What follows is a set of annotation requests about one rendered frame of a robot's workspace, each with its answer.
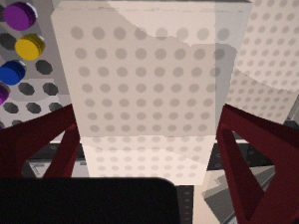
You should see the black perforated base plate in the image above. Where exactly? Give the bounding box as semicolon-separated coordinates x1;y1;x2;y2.
22;142;274;224

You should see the yellow tube cap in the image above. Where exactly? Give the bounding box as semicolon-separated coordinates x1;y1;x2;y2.
15;34;46;61

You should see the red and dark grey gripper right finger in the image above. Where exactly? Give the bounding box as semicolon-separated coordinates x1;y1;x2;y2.
216;104;299;224

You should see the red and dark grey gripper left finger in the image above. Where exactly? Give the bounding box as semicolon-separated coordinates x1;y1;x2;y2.
0;104;81;177

